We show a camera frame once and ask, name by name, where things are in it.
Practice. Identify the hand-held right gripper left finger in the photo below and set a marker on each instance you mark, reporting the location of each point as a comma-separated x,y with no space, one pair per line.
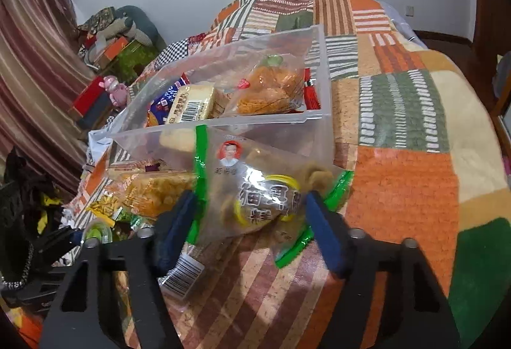
179,230

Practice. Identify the clear plastic storage bin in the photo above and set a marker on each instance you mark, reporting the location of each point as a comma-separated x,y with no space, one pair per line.
223,53

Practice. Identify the pink toy figure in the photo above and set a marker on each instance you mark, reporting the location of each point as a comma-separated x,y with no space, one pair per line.
115,90

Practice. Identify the green jelly cup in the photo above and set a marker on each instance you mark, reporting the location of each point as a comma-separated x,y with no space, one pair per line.
98,232

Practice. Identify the orange box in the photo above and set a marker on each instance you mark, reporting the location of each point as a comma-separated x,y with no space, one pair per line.
109,53

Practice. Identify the red box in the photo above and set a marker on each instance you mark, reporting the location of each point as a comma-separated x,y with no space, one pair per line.
84,101

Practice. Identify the orange fried snack bag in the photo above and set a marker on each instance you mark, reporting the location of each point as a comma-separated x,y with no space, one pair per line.
267,87

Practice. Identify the red snack packet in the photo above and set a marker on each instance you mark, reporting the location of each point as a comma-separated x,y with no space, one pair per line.
313,91

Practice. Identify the blue snack packet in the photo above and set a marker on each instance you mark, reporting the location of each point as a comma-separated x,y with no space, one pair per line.
161,103

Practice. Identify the small yellow packet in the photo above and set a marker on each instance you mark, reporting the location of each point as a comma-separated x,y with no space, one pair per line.
103,208

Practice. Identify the green box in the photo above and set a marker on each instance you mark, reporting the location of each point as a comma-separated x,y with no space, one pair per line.
133,61

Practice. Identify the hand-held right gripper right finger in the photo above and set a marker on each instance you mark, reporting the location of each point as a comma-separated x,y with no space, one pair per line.
325,237

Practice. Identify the yellow corn puff packet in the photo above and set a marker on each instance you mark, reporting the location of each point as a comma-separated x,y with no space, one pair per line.
153,189

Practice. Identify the wall socket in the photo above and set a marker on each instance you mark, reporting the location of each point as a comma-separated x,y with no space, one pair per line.
409,10

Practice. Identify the grey plush toy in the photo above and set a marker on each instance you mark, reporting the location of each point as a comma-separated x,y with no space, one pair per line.
137,23

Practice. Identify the green-edged clear snack bag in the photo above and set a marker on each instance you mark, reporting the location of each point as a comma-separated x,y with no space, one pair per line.
255,181

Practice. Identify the patchwork blanket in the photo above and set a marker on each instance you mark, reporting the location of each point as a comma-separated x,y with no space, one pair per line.
399,157

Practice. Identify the yellow cake packet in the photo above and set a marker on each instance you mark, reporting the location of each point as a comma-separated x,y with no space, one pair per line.
192,103

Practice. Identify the clear packet with barcode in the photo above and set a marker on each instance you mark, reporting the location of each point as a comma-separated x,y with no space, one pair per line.
184,273

